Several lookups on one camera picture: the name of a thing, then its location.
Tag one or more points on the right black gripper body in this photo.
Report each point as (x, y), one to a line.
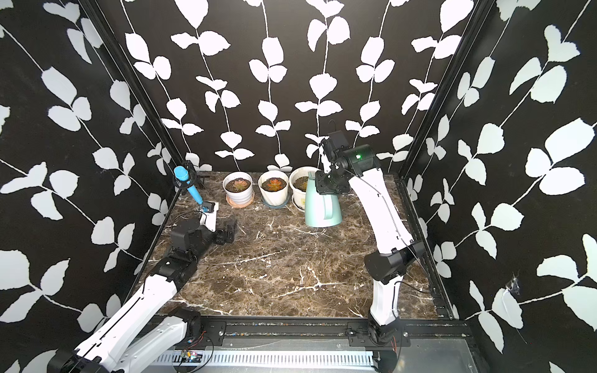
(329, 183)

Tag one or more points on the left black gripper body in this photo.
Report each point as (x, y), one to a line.
(210, 238)

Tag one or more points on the mint green watering can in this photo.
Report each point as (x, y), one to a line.
(321, 210)

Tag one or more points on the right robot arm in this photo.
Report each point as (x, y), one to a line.
(359, 170)

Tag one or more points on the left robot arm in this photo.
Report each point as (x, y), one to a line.
(118, 346)

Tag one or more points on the yellow green succulent plant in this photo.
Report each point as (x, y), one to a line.
(302, 185)

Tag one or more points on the orange red succulent plant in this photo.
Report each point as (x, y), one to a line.
(274, 184)

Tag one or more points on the pink succulent plant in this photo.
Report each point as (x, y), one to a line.
(238, 185)

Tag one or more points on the right large white plant pot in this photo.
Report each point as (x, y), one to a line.
(300, 174)

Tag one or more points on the white pot saucer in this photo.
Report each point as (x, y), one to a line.
(299, 202)

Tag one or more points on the middle white plant pot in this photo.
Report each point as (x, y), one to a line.
(275, 198)

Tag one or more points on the peach pot saucer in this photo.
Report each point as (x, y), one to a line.
(236, 204)

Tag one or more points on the left white plant pot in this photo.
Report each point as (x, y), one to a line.
(242, 196)

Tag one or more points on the dark blue pot saucer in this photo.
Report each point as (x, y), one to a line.
(281, 206)

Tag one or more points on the small circuit board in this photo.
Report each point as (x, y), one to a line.
(188, 358)

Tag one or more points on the white perforated strip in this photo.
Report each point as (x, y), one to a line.
(277, 359)

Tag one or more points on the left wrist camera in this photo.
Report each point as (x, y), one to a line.
(208, 214)

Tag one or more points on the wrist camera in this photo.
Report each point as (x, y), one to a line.
(208, 214)
(334, 144)

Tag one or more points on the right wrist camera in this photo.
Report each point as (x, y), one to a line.
(334, 144)

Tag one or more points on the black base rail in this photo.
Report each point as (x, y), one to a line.
(358, 332)

